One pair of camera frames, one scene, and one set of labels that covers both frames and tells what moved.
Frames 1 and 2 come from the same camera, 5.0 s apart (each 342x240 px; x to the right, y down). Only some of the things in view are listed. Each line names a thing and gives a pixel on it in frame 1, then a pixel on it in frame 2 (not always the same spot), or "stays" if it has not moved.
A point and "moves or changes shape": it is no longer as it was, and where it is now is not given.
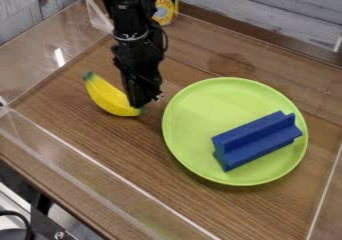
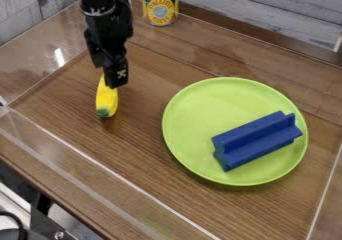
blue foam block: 254,140 stays
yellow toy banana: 109,96 moves or changes shape
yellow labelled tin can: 168,3 stays
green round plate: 213,107 stays
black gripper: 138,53 -> 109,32
